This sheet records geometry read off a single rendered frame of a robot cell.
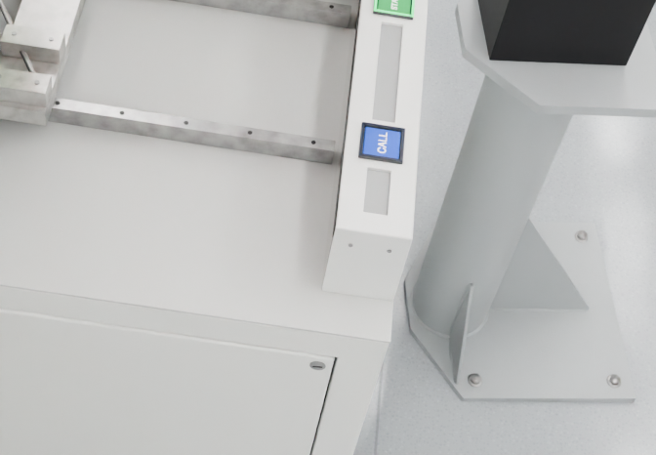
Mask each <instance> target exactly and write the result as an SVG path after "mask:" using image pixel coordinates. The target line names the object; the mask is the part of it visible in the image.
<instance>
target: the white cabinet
mask: <svg viewBox="0 0 656 455"><path fill-rule="evenodd" d="M388 346H389V343H383V342H376V341H369V340H362V339H355V338H350V337H343V336H336V335H329V334H322V333H316V332H309V331H303V330H296V329H289V328H283V327H276V326H269V325H262V324H256V323H250V322H243V321H236V320H229V319H222V318H216V317H210V316H203V315H196V314H189V313H183V312H176V311H169V310H157V309H151V308H144V307H137V306H130V305H123V304H117V303H111V302H104V301H97V300H90V299H84V298H77V297H70V296H64V295H57V294H51V293H44V292H37V291H30V290H23V289H18V288H11V287H4V286H0V455H353V452H354V449H355V446H356V444H357V441H358V438H359V435H360V431H361V428H362V425H363V422H364V419H365V416H366V413H367V410H368V407H369V404H370V400H371V397H372V394H373V391H374V389H375V386H376V383H377V380H378V377H379V374H380V371H381V367H382V364H383V361H384V358H385V355H386V352H387V349H388Z"/></svg>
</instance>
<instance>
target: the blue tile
mask: <svg viewBox="0 0 656 455"><path fill-rule="evenodd" d="M400 136H401V133H400V132H396V131H390V130H384V129H377V128H371V127H365V131H364V140H363V149H362V153H365V154H372V155H378V156H384V157H390V158H397V159H399V149H400Z"/></svg>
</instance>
